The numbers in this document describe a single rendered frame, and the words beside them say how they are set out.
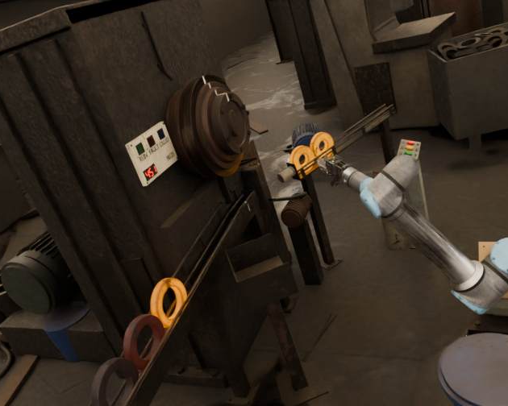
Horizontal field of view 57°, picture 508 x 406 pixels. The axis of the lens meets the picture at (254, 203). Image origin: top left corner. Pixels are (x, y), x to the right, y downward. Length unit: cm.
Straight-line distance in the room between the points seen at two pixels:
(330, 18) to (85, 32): 318
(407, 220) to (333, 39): 311
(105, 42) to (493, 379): 172
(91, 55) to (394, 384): 177
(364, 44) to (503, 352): 347
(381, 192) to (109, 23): 121
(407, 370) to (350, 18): 330
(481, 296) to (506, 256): 18
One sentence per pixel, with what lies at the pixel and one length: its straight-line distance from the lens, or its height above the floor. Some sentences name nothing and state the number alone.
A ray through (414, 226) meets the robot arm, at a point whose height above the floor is 65.
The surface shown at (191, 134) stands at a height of 117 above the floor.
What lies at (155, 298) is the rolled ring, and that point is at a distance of 176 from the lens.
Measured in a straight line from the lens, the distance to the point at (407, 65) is 457.
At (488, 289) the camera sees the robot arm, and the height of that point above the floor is 31.
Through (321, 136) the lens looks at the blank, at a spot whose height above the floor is 78.
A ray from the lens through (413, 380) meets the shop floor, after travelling 219.
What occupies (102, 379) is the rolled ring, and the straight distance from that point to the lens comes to 159.
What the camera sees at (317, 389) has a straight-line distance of 222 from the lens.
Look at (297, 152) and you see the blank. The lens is 261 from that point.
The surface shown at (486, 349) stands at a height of 43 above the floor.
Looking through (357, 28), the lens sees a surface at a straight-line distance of 466.
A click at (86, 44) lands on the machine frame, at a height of 162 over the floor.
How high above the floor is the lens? 162
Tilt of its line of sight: 23 degrees down
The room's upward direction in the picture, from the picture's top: 19 degrees counter-clockwise
